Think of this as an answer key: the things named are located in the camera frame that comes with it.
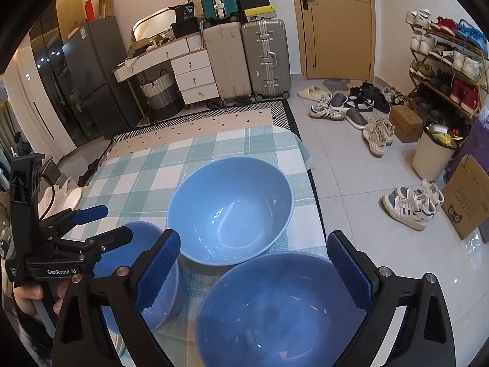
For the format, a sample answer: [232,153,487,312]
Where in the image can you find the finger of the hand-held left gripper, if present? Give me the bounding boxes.
[57,225,134,264]
[38,204,108,238]

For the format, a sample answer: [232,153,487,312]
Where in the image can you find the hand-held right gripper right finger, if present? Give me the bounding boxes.
[327,230,457,367]

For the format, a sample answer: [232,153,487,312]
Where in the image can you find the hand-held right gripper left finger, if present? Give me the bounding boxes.
[51,229,182,367]

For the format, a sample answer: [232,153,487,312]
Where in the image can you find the blue bowl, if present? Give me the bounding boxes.
[167,157,294,267]
[196,252,369,367]
[92,221,180,333]

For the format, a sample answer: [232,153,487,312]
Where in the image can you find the cream plate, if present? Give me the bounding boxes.
[109,329,128,360]

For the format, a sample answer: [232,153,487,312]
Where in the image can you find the person's left forearm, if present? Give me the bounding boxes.
[0,306,56,367]

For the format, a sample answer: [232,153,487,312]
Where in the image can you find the person's left hand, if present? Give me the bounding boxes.
[13,281,44,320]

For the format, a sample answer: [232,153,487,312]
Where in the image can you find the small cream bowl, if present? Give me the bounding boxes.
[65,187,83,215]

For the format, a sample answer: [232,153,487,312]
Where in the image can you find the checked tablecloth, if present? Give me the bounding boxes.
[71,124,329,367]

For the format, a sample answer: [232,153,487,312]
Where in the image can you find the white green sneaker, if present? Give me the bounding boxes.
[395,179,446,218]
[382,193,436,232]

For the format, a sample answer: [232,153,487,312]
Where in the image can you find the grey refrigerator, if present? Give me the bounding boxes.
[62,16,142,142]

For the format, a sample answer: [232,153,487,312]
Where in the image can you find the cream trash bin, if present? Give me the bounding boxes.
[412,122,465,182]

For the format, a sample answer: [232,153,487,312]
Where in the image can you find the woven laundry basket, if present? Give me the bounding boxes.
[139,69,182,119]

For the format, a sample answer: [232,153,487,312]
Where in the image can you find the large printed cardboard box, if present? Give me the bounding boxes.
[441,154,489,241]

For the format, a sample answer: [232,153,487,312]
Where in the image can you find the patterned floor rug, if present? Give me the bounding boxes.
[101,99,302,154]

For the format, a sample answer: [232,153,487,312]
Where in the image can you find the dark glass cabinet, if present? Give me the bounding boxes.
[28,0,92,150]

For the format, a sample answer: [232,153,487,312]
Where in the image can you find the small closed cardboard box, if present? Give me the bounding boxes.
[389,105,424,144]

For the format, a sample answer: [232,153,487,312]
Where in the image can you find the scattered shoes and slippers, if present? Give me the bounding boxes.
[298,78,406,157]

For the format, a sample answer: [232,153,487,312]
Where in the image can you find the small brown box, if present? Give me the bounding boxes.
[127,38,149,56]

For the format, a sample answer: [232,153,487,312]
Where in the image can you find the white vanity desk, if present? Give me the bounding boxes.
[112,32,220,123]

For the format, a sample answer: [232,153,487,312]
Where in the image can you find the purple bag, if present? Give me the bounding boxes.
[443,107,489,184]

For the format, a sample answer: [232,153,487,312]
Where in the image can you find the oval mirror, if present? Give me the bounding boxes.
[132,8,178,41]

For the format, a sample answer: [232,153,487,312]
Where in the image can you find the beige suitcase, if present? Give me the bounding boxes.
[202,21,253,102]

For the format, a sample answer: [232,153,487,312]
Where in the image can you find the wooden shoe rack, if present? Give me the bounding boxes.
[405,23,489,131]

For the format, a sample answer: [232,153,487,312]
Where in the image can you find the black bag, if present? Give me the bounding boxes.
[170,4,203,39]

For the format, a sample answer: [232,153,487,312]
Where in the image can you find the silver suitcase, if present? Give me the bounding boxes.
[241,17,292,100]

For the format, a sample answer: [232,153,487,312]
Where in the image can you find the rows of racked sneakers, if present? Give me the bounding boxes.
[405,8,489,123]

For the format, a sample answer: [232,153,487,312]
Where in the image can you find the tan door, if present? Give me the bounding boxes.
[288,0,377,82]

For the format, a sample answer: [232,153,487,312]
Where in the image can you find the yellow label shoe box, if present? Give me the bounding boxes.
[242,6,278,23]

